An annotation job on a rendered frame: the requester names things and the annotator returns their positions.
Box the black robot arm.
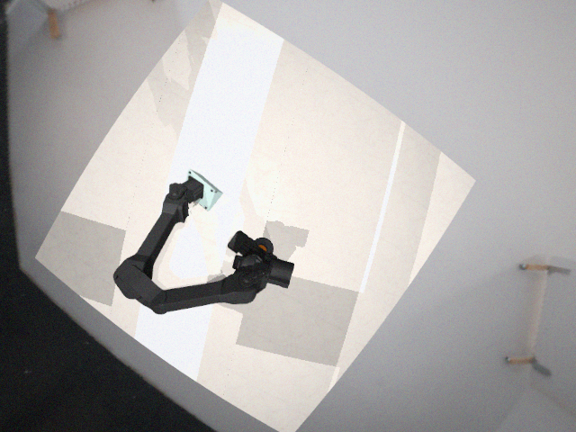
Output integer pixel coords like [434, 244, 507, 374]
[113, 175, 294, 315]

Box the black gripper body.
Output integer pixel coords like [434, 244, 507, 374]
[228, 230, 273, 264]

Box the black stepped round pedestal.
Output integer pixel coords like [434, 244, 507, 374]
[255, 238, 274, 254]

